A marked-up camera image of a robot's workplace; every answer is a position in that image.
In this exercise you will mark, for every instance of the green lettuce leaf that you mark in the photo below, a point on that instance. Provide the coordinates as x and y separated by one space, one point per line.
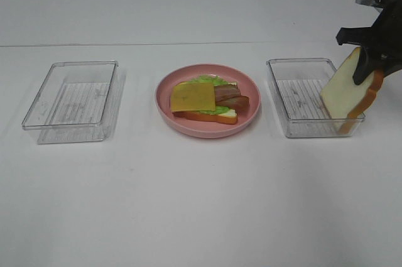
217 81

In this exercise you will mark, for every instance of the clear right plastic tray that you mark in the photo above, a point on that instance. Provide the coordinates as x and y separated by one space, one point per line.
295 85

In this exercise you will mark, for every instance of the toast bread slice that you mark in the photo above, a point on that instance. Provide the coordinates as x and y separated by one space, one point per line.
230 117
344 100

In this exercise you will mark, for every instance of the pink bacon strip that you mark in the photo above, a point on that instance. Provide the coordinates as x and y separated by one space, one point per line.
226 91

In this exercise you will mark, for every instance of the brown bacon strip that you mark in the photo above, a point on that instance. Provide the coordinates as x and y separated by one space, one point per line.
239 103

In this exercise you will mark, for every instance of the clear plastic tray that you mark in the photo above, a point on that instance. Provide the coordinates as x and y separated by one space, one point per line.
77 102
295 85

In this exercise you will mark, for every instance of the pink round plate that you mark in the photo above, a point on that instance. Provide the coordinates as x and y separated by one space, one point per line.
203 129

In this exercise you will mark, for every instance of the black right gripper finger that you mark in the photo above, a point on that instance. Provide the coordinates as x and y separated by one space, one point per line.
369 61

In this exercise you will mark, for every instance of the yellow cheese slice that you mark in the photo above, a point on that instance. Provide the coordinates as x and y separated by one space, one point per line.
193 97

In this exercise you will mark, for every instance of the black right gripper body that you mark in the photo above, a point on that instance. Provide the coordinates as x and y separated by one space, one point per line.
383 36

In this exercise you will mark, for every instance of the clear left plastic tray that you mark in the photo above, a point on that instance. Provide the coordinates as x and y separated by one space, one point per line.
77 102

